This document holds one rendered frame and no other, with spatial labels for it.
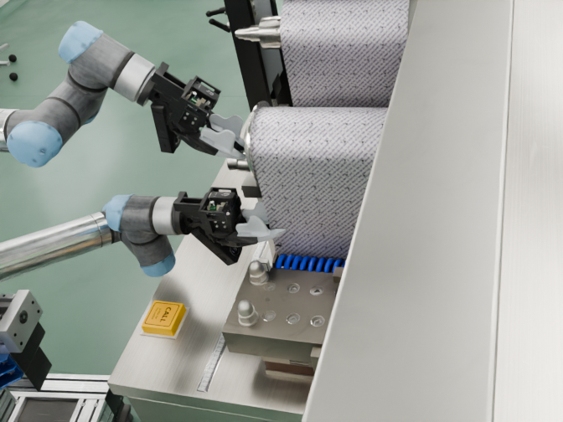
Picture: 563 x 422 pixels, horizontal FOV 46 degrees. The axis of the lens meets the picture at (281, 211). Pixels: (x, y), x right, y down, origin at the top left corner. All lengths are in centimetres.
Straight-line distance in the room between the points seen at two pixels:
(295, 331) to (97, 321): 171
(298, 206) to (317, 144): 14
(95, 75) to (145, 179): 223
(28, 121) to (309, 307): 57
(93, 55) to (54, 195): 242
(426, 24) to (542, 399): 32
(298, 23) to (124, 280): 184
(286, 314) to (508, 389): 66
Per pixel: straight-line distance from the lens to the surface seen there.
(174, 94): 115
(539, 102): 87
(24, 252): 141
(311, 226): 120
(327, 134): 108
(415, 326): 33
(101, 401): 222
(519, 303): 63
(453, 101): 48
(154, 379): 132
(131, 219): 131
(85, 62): 117
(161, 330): 137
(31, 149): 114
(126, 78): 115
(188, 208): 124
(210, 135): 116
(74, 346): 274
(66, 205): 343
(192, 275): 148
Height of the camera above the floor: 192
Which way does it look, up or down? 40 degrees down
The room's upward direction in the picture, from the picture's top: 13 degrees counter-clockwise
